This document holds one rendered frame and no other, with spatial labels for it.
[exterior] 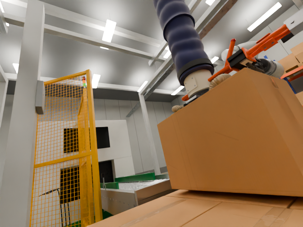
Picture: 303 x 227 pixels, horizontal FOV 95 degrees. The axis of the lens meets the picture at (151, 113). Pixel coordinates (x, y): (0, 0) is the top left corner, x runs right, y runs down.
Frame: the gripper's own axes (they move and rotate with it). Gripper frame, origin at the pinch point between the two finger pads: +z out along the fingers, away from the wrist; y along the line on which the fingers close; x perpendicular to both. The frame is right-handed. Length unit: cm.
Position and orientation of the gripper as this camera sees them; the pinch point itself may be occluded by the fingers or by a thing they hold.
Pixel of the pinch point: (244, 58)
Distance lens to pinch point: 83.0
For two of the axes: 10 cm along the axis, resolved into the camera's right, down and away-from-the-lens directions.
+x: -4.9, 4.0, 7.7
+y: 2.1, 9.2, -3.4
